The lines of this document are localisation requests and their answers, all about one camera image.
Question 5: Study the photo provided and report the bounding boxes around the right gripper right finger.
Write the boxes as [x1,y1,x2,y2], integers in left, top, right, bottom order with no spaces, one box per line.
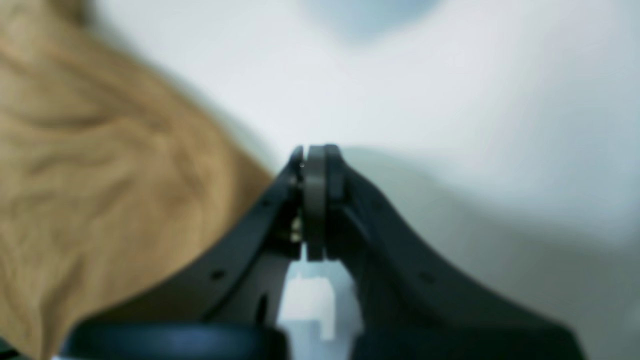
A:
[325,145,585,360]

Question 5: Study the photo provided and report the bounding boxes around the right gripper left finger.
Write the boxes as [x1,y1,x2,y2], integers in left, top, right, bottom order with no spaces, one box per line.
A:
[60,145,327,360]

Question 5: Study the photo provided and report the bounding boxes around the brown t-shirt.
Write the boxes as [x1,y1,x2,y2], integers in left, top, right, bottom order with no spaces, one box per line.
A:
[0,0,272,360]

